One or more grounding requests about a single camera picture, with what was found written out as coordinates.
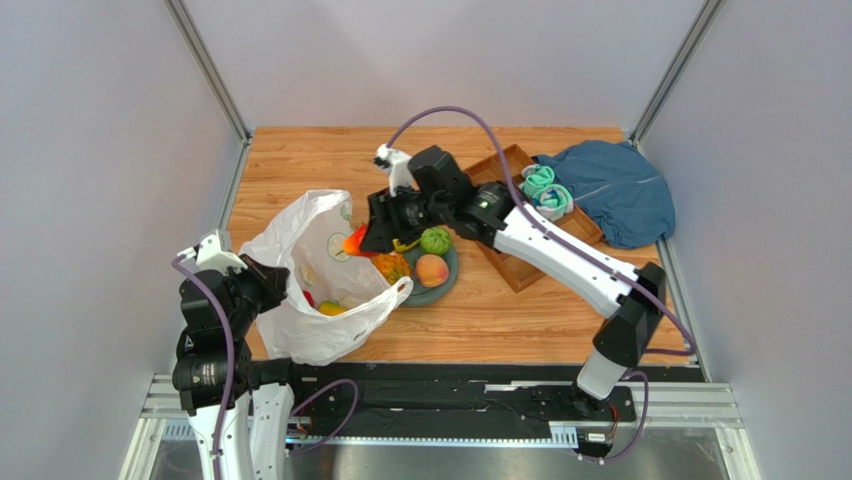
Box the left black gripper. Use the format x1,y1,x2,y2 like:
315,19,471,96
220,252,289,335

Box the green custard apple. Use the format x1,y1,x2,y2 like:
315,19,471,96
419,226,453,256

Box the yellow green papaya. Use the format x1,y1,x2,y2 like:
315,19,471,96
316,301,348,317

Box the white plastic bag lemon print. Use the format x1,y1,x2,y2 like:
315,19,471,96
240,189,414,366

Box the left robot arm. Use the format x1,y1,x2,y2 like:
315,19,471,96
172,255,294,479

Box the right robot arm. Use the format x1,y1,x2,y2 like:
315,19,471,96
343,144,665,410

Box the yellow mango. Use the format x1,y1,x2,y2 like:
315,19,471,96
393,239,420,254

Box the pineapple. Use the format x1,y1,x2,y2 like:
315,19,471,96
370,253,411,285

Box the peach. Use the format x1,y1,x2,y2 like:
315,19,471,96
415,254,450,288

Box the grey plate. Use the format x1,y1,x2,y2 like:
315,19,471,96
396,242,461,308

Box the wooden compartment tray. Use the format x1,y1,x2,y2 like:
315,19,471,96
465,144,603,293

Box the mint green rolled sock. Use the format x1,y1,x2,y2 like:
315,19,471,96
520,164,555,198

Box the white teal rolled sock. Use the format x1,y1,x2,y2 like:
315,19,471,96
532,184,574,221

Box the blue garment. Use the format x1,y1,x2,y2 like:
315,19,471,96
533,140,676,249

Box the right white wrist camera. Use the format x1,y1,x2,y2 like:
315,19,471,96
373,144,414,197

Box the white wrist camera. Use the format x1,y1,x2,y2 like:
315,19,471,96
177,228,248,274
373,144,414,197

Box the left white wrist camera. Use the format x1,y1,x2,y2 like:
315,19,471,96
177,228,248,274

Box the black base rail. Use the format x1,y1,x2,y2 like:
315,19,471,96
178,359,707,461

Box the left aluminium frame post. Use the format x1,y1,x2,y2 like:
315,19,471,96
164,0,251,144

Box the aluminium frame post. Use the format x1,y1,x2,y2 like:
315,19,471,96
164,0,251,144
629,0,726,148

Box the right aluminium frame post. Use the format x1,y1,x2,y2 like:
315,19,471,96
629,0,726,148

